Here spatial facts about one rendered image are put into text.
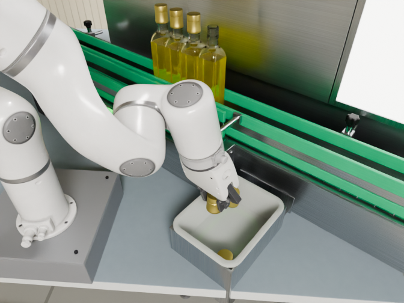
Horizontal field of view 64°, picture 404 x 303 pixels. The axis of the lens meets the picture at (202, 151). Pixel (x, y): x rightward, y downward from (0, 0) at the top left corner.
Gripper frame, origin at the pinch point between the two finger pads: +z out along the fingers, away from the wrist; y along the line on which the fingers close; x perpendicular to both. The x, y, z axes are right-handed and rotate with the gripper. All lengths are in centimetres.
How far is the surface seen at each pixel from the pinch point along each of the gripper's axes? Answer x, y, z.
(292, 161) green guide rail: -20.9, -5.5, 8.3
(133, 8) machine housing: -42, 72, -1
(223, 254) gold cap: 6.4, -5.9, 9.0
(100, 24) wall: -124, 274, 108
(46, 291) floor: 53, 70, 81
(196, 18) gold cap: -30.4, 27.8, -15.2
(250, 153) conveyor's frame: -18.3, 5.0, 10.0
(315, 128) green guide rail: -29.7, -6.2, 4.8
